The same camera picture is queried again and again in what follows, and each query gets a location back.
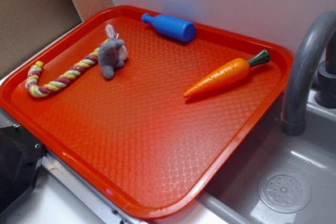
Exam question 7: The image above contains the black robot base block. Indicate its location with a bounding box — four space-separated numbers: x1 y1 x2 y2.
1 124 46 215

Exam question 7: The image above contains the orange toy carrot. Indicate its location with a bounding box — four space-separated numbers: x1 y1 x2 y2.
183 49 271 98

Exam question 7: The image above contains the red plastic tray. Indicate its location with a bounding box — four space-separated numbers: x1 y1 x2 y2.
1 6 293 219

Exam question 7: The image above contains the blue plastic toy bottle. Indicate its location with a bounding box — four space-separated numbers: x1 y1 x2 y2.
141 14 196 42

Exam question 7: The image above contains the grey plush bunny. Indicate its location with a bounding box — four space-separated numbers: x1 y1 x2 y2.
98 24 128 80

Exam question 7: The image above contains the grey plastic toy sink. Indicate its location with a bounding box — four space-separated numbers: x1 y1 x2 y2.
199 91 335 223

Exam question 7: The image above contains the grey toy faucet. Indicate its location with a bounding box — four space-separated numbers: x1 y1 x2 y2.
281 10 335 136

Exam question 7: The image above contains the brown cardboard panel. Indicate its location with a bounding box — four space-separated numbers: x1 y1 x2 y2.
1 0 81 77

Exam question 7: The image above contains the multicolour twisted rope toy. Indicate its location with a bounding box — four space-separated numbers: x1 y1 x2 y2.
25 39 108 98

